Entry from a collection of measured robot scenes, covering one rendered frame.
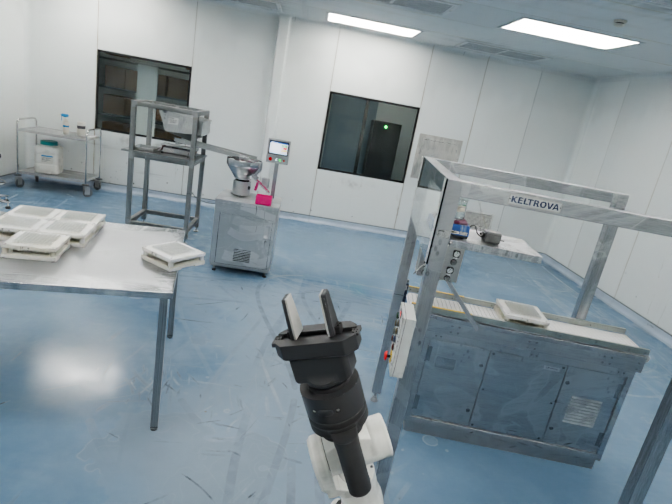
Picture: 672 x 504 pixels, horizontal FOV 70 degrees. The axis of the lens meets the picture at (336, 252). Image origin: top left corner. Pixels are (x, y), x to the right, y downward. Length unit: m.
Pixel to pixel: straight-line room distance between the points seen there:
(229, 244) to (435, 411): 2.76
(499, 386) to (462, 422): 0.32
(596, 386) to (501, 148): 5.43
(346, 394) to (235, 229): 4.28
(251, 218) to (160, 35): 3.77
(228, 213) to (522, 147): 5.01
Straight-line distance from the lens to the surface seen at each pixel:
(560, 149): 8.51
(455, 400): 3.09
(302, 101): 7.52
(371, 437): 0.76
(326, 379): 0.68
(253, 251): 4.95
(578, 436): 3.40
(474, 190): 1.89
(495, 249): 2.65
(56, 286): 2.55
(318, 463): 0.76
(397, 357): 1.96
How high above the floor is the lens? 1.81
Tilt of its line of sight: 17 degrees down
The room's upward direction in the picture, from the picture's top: 10 degrees clockwise
